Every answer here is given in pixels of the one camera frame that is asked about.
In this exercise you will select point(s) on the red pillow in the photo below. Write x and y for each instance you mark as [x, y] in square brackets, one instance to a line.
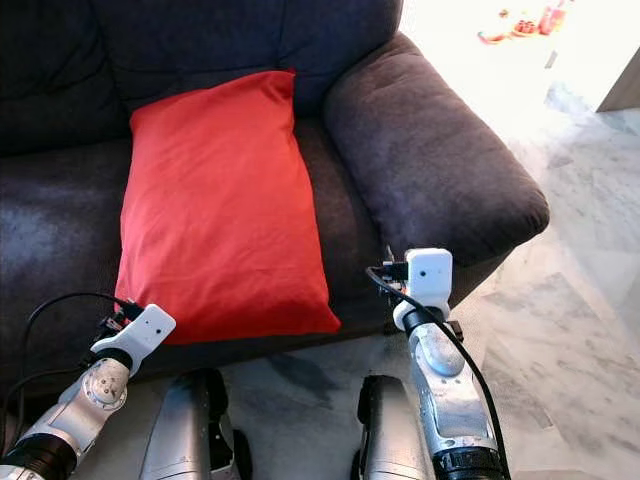
[220, 215]

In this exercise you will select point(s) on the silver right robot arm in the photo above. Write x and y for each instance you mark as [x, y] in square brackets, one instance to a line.
[455, 395]

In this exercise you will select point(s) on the brown grey fabric sofa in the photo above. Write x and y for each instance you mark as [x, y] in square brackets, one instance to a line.
[440, 150]

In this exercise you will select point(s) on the silver left robot leg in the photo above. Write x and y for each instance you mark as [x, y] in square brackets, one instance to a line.
[188, 425]

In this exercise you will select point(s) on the silver robot leg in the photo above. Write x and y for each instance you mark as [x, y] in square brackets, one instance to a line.
[188, 425]
[390, 430]

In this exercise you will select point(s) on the silver right robot leg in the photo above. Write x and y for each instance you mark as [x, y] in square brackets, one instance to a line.
[390, 430]

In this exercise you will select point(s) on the red bowl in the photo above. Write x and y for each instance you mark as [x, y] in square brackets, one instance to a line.
[524, 27]

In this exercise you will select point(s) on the wood grain cabinet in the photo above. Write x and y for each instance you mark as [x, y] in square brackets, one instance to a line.
[622, 90]

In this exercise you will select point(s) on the small red upright container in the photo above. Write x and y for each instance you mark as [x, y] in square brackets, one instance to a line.
[552, 16]

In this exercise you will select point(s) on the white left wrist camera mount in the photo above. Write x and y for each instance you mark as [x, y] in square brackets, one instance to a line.
[145, 332]

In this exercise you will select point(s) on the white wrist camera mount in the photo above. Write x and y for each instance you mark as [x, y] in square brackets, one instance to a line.
[145, 332]
[430, 275]

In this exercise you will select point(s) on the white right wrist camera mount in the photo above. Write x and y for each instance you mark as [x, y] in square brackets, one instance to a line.
[430, 275]

